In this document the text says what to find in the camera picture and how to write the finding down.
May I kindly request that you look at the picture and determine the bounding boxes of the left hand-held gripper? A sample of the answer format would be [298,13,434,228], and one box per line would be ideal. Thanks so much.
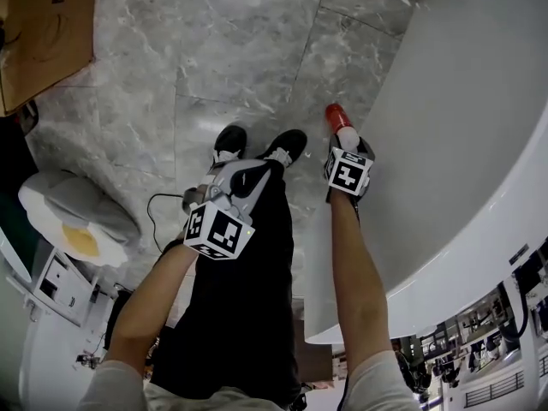
[182,159,274,261]

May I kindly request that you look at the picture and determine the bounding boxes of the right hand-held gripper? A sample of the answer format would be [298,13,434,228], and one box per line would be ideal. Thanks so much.
[322,136,377,205]

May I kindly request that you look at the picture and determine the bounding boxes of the white spray bottle red cap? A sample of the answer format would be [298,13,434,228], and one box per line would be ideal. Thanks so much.
[325,103,359,152]

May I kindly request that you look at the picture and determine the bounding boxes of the white bathtub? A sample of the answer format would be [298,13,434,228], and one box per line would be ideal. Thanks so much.
[302,0,548,346]

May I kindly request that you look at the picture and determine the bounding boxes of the person's right forearm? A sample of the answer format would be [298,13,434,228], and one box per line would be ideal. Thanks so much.
[327,193,393,374]

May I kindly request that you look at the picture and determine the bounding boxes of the person's left forearm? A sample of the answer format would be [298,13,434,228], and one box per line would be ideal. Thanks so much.
[104,240,202,366]

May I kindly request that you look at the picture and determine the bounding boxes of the grey marble floor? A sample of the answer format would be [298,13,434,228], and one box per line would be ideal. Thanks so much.
[23,0,419,299]

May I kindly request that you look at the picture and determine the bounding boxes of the black left shoe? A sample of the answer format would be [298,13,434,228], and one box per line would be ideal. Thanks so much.
[212,124,248,165]

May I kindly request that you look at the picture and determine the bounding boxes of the black shoe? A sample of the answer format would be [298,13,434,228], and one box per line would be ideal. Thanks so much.
[264,128,308,167]
[212,124,248,165]

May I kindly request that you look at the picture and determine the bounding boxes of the black right shoe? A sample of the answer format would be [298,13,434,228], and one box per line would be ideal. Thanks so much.
[264,128,308,167]

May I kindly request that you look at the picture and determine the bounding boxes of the black trousers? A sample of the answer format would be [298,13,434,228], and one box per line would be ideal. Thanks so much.
[149,160,303,402]

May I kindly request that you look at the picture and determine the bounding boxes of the fried egg shaped cushion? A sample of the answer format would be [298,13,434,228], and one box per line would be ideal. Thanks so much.
[17,170,142,268]

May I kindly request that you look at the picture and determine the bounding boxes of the small white cabinet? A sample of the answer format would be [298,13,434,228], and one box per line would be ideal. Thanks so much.
[32,246,102,328]

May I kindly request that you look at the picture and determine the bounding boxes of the dark slipper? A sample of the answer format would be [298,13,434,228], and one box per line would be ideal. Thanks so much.
[16,99,40,135]

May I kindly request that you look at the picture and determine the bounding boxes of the grey sweatshirt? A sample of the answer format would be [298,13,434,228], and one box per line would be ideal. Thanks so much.
[76,348,423,411]

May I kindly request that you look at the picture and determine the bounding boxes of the large cardboard box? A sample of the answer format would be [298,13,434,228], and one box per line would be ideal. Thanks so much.
[0,0,100,117]

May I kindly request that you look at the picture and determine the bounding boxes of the black metal railing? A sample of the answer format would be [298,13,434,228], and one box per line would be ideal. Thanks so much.
[464,369,527,407]

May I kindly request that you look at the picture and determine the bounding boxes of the thin black cable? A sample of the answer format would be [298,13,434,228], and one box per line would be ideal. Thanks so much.
[146,193,189,256]

